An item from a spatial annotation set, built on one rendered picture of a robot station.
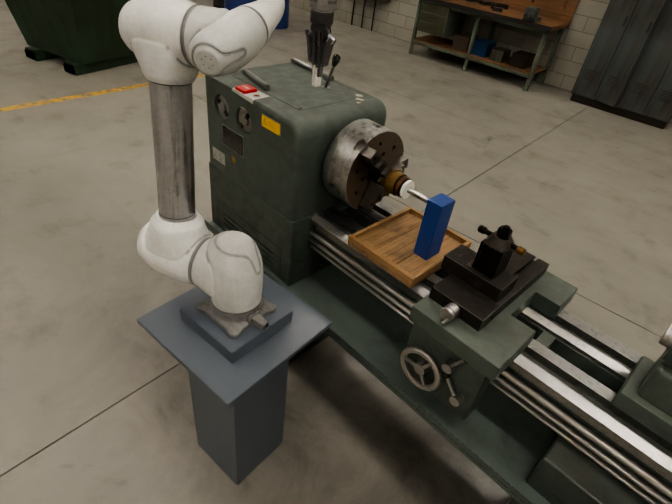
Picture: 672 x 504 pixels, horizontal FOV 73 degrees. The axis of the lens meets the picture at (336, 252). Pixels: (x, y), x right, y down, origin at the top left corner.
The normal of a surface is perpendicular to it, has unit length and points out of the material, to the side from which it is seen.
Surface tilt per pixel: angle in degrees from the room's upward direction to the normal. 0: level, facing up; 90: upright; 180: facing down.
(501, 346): 0
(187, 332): 0
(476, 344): 0
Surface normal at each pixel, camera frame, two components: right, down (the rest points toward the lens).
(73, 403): 0.11, -0.79
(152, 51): -0.35, 0.55
